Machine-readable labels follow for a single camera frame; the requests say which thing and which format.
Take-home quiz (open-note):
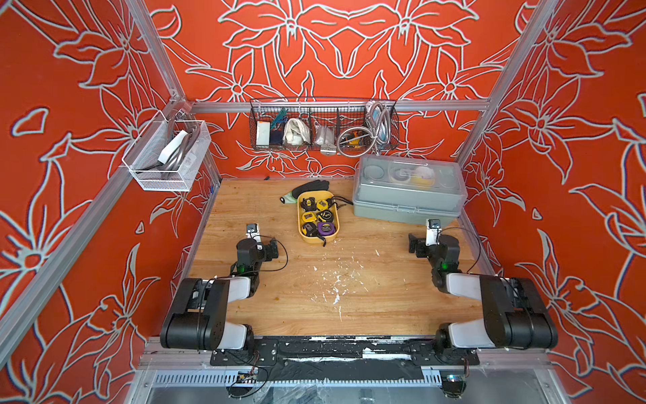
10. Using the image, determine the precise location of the yellow oval storage tray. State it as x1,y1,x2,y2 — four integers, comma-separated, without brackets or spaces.
296,190,340,247

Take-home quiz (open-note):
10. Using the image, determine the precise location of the purple tape measure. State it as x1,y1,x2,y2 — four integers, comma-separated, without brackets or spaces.
317,222,337,237

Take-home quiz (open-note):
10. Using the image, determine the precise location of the black round tape measure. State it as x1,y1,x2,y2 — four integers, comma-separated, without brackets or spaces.
317,210,335,223

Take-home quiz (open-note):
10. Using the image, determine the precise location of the black yellow tape measure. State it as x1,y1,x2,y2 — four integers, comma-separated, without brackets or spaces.
299,197,318,212

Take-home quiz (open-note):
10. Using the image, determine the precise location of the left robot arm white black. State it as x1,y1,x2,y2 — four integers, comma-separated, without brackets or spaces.
160,236,283,351

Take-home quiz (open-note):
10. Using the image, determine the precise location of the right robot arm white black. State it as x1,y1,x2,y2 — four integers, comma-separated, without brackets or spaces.
409,234,559,353

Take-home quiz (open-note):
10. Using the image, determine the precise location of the white box in basket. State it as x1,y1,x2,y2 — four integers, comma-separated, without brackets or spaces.
256,121,271,147

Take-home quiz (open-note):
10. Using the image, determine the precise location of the grey plastic toolbox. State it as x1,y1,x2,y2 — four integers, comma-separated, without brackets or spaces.
353,155,468,227

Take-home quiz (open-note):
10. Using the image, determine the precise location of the green black brush tool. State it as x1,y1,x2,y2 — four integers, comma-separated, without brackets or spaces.
280,179,330,205

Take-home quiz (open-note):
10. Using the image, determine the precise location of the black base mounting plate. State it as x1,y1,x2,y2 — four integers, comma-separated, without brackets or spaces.
210,336,480,366

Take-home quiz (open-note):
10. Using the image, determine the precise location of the white cloth in basket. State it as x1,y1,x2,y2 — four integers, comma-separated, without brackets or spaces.
283,118,311,146

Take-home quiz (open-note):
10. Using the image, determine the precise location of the white adapter in side basket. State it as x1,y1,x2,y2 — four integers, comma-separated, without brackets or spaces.
157,130,188,164

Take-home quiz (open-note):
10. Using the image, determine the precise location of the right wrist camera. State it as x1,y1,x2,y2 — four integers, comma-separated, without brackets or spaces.
426,219,442,246

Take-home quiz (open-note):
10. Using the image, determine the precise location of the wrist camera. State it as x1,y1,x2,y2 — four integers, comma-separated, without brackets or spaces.
246,223,261,242
426,219,442,246

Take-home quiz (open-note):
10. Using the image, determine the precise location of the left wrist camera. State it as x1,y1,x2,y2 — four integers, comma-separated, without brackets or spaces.
246,223,261,242

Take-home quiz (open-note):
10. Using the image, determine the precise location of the coiled grey cable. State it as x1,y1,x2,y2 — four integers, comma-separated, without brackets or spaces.
336,100,392,158

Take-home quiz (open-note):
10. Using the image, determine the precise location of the black wire wall basket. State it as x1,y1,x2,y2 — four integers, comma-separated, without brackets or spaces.
249,97,400,158

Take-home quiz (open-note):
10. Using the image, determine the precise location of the white wire side basket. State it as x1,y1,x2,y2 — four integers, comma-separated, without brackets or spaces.
122,112,210,192

